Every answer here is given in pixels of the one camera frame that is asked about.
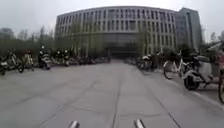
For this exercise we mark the grey paved plaza ground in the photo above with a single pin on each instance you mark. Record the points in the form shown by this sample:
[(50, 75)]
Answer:
[(100, 93)]

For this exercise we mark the large curved grey building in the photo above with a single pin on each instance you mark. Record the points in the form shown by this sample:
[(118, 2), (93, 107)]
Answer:
[(123, 30)]

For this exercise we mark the robot's own part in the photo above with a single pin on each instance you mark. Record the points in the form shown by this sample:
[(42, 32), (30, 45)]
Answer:
[(74, 125), (139, 124)]

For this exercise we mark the row of parked bicycles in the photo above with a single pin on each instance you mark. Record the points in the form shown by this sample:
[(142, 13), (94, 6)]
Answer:
[(43, 61), (196, 71)]

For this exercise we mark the row of trees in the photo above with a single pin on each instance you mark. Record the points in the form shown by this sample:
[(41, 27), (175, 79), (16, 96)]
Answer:
[(20, 41)]

